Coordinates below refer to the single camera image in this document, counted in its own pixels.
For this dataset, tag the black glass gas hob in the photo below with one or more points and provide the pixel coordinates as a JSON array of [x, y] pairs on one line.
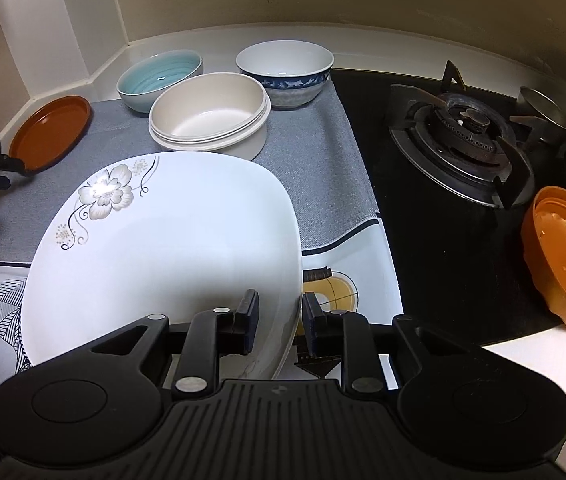
[[438, 265]]

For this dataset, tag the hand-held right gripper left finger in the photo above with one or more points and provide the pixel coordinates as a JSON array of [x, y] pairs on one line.
[[250, 321]]

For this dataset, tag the metal pot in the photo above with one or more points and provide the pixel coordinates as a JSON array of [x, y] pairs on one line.
[[545, 110]]

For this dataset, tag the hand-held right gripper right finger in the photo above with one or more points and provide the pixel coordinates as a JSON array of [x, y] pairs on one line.
[[310, 321]]

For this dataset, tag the teal ceramic bowl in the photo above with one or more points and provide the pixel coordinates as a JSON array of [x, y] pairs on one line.
[[153, 79]]

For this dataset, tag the grey printed counter mat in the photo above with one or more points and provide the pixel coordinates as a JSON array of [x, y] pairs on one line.
[[323, 180]]

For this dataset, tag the orange plastic bowl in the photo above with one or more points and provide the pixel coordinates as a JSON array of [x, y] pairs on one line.
[[558, 255]]

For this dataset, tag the brown round plate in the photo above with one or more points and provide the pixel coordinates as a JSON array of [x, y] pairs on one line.
[[48, 132]]

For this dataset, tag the cream plastic bowl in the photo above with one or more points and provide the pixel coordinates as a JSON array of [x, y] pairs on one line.
[[203, 105], [235, 145]]

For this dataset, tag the white floral square plate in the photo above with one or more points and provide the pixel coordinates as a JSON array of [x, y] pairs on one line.
[[163, 260]]

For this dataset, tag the gas stove burner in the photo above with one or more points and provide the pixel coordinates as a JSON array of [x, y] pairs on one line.
[[508, 180]]

